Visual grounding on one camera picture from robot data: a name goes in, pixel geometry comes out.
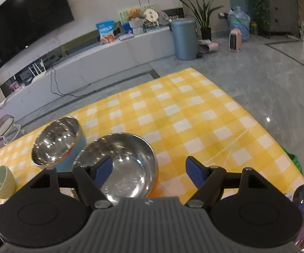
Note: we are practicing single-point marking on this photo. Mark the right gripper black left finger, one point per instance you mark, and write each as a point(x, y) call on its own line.
point(89, 181)

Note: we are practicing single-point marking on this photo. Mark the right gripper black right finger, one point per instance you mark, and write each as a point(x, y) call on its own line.
point(207, 180)

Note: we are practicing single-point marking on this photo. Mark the orange steel bowl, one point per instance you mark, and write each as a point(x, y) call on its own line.
point(135, 167)

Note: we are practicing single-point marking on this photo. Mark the blue steel bowl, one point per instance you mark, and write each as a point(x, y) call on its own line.
point(59, 144)

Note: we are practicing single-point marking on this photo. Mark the green ceramic bowl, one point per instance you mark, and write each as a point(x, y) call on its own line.
point(7, 182)

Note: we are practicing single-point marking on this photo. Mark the yellow white checkered tablecloth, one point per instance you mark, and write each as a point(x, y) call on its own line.
point(182, 114)

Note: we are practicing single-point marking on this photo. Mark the white tv console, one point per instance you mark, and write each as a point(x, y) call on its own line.
point(88, 67)

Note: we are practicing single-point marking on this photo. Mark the white wifi router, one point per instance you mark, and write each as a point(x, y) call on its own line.
point(37, 69)

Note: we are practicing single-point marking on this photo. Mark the small pink heater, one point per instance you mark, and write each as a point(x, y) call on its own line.
point(235, 40)

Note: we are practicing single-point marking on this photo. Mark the grey blue trash bin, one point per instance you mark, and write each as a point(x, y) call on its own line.
point(184, 31)

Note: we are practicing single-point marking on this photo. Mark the blue snack bag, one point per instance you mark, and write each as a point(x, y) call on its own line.
point(106, 31)

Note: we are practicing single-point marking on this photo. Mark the blue water jug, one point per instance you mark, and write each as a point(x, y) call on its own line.
point(238, 19)

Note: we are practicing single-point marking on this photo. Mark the green potted floor plant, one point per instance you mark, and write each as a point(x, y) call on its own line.
point(202, 13)

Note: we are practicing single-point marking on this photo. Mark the brown teddy bear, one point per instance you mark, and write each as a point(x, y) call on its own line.
point(134, 14)

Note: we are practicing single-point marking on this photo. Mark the dark grey cabinet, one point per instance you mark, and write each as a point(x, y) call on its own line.
point(282, 17)

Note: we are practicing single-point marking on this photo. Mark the black wall television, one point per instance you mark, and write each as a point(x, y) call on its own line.
point(23, 22)

